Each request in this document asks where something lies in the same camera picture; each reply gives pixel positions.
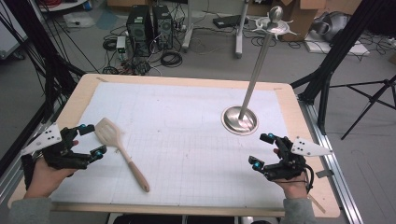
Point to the black rail clip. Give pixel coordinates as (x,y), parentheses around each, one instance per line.
(323,173)

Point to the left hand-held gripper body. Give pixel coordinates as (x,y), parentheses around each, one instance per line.
(63,155)

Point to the white stand leg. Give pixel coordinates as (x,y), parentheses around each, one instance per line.
(239,37)
(187,34)

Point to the wooden slotted spatula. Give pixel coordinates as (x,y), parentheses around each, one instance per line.
(107,133)

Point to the flat black device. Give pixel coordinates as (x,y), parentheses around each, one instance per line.
(227,21)

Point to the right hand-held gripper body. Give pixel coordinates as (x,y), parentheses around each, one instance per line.
(289,168)

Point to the black tripod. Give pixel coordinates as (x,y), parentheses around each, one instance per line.
(370,99)

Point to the person's left hand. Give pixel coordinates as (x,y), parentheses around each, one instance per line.
(43,180)

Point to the person's right hand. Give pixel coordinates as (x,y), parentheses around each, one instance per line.
(294,188)

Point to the white grid mat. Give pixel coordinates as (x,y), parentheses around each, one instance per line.
(186,155)

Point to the black frame post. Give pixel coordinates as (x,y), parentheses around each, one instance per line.
(49,68)
(336,53)

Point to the metal utensil stand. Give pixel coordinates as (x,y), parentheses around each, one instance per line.
(241,123)

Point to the small white box device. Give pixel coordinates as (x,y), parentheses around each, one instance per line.
(121,45)

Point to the white foam board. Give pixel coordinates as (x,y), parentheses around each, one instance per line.
(342,48)

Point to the grey helmet-like device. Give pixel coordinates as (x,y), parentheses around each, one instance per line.
(331,26)

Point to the cardboard box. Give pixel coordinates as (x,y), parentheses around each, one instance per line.
(306,15)

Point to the black computer tower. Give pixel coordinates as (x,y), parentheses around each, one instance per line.
(138,29)
(162,26)

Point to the aluminium rail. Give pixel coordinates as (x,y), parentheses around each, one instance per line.
(12,177)
(339,174)

